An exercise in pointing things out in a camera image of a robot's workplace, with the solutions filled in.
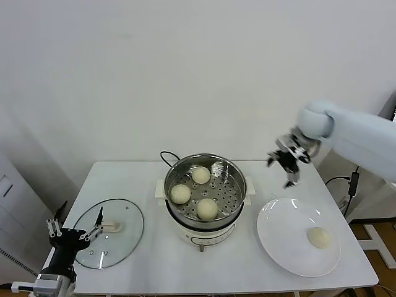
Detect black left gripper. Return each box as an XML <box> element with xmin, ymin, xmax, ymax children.
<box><xmin>46</xmin><ymin>200</ymin><xmax>104</xmax><ymax>273</ymax></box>

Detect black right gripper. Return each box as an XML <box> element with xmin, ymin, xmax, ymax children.
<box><xmin>267</xmin><ymin>150</ymin><xmax>301</xmax><ymax>189</ymax></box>

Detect round glass pot lid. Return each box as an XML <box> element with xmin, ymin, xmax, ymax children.
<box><xmin>72</xmin><ymin>199</ymin><xmax>145</xmax><ymax>269</ymax></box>

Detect white steamed baozi bun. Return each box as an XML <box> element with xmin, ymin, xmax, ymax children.
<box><xmin>197</xmin><ymin>198</ymin><xmax>219</xmax><ymax>220</ymax></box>
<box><xmin>170</xmin><ymin>184</ymin><xmax>191</xmax><ymax>205</ymax></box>
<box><xmin>306</xmin><ymin>226</ymin><xmax>332</xmax><ymax>249</ymax></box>
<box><xmin>191</xmin><ymin>166</ymin><xmax>211</xmax><ymax>185</ymax></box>

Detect perforated stainless steamer basket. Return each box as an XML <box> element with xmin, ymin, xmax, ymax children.
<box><xmin>163</xmin><ymin>153</ymin><xmax>248</xmax><ymax>226</ymax></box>

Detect large white round plate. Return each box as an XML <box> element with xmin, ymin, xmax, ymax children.
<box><xmin>256</xmin><ymin>197</ymin><xmax>342</xmax><ymax>278</ymax></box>

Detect white electric cooker pot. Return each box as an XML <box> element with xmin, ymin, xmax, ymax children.
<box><xmin>153</xmin><ymin>178</ymin><xmax>257</xmax><ymax>253</ymax></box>

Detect white side desk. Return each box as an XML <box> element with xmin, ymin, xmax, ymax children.
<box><xmin>361</xmin><ymin>182</ymin><xmax>396</xmax><ymax>270</ymax></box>

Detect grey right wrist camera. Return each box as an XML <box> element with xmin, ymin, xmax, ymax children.
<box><xmin>276</xmin><ymin>131</ymin><xmax>298</xmax><ymax>150</ymax></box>

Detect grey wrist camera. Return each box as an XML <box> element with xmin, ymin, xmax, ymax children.
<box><xmin>276</xmin><ymin>131</ymin><xmax>298</xmax><ymax>150</ymax></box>
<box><xmin>33</xmin><ymin>273</ymin><xmax>62</xmax><ymax>296</ymax></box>

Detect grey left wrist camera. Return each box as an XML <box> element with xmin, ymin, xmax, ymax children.
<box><xmin>33</xmin><ymin>273</ymin><xmax>62</xmax><ymax>296</ymax></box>

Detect black cable with adapter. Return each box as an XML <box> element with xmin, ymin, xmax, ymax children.
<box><xmin>324</xmin><ymin>165</ymin><xmax>361</xmax><ymax>217</ymax></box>

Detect black cooker power cable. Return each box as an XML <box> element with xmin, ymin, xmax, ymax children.
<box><xmin>160</xmin><ymin>150</ymin><xmax>180</xmax><ymax>168</ymax></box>

